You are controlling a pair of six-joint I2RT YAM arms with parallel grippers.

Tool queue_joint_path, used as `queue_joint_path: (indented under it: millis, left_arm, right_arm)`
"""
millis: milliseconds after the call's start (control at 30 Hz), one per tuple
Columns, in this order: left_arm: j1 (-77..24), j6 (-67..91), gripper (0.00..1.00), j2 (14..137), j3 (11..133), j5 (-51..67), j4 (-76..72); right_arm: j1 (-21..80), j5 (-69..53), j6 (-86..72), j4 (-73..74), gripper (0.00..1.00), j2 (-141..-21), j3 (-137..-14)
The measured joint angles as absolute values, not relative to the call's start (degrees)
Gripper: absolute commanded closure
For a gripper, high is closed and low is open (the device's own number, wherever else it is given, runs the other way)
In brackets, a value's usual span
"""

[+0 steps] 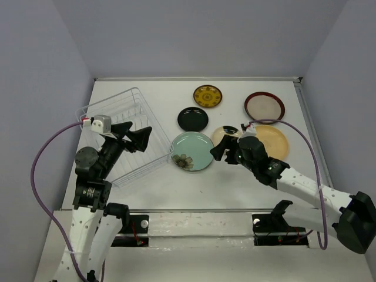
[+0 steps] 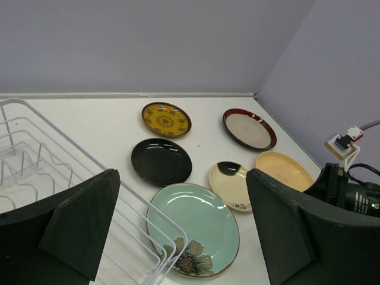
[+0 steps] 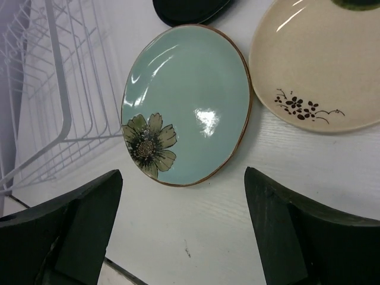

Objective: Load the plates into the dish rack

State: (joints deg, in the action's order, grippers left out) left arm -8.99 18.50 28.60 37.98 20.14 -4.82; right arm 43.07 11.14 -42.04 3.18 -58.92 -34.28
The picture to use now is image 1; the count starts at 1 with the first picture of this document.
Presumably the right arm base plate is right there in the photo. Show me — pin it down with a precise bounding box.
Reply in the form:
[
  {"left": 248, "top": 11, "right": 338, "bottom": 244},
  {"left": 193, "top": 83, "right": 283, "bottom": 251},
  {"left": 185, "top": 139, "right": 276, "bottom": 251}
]
[{"left": 252, "top": 213, "right": 309, "bottom": 247}]

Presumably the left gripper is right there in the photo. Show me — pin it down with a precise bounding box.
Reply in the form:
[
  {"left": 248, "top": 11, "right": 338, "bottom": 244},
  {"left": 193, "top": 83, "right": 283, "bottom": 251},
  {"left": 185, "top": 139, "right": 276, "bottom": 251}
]
[{"left": 99, "top": 120, "right": 152, "bottom": 177}]

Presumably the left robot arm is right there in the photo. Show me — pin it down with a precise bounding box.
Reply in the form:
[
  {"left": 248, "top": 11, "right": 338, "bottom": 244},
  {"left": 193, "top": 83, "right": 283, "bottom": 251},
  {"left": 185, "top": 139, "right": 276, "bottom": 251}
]
[{"left": 53, "top": 122, "right": 152, "bottom": 281}]

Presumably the white wire dish rack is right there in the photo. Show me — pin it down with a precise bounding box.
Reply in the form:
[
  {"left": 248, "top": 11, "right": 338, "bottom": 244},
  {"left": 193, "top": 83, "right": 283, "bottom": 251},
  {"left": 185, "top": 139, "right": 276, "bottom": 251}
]
[{"left": 76, "top": 88, "right": 173, "bottom": 188}]

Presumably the black glossy plate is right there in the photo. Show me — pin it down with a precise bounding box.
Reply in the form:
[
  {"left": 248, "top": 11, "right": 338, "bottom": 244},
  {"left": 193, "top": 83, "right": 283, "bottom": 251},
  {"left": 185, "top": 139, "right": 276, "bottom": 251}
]
[{"left": 177, "top": 107, "right": 209, "bottom": 132}]

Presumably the teal floral plate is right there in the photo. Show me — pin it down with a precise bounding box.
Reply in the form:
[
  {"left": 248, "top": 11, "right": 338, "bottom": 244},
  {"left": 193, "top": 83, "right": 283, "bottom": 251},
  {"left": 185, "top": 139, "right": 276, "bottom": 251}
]
[{"left": 171, "top": 132, "right": 214, "bottom": 172}]

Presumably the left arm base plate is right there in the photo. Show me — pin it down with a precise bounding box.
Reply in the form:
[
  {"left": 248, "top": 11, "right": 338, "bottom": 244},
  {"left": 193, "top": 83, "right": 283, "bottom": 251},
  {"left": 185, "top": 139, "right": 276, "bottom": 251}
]
[{"left": 112, "top": 214, "right": 149, "bottom": 247}]

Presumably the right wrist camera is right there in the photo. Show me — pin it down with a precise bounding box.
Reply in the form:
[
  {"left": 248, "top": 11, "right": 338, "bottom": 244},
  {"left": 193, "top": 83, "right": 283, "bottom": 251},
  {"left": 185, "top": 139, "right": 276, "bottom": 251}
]
[{"left": 240, "top": 122, "right": 257, "bottom": 138}]

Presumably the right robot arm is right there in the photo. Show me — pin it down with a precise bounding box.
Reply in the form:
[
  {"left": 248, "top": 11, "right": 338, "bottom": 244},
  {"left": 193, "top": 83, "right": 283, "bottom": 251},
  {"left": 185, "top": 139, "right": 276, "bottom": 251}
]
[{"left": 210, "top": 136, "right": 375, "bottom": 254}]

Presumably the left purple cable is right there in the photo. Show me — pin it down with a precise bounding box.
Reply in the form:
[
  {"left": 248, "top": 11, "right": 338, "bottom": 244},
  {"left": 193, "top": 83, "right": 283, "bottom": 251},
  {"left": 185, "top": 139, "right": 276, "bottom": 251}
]
[{"left": 30, "top": 122, "right": 89, "bottom": 282}]

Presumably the yellow patterned plate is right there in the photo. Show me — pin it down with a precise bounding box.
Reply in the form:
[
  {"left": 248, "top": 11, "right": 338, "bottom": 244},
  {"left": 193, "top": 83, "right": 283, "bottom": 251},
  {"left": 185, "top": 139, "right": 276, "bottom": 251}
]
[{"left": 193, "top": 85, "right": 223, "bottom": 108}]

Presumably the cream and black plate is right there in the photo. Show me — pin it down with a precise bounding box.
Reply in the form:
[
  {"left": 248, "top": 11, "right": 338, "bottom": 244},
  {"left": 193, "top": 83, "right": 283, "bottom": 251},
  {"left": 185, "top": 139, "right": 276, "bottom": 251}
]
[{"left": 211, "top": 126, "right": 243, "bottom": 146}]

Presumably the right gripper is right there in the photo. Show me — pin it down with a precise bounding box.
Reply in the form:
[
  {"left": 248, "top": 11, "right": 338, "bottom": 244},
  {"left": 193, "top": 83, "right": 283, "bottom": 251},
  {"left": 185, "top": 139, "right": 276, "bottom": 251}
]
[{"left": 210, "top": 133, "right": 256, "bottom": 173}]

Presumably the red rimmed plate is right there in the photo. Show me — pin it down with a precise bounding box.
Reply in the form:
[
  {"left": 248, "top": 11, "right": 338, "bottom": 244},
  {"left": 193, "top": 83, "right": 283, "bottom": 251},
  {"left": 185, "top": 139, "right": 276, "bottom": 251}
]
[{"left": 244, "top": 91, "right": 286, "bottom": 120}]

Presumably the beige bear plate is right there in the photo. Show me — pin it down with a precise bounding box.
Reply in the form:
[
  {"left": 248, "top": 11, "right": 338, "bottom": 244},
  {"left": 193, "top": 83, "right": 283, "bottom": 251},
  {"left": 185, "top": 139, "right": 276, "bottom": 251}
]
[{"left": 256, "top": 125, "right": 289, "bottom": 160}]

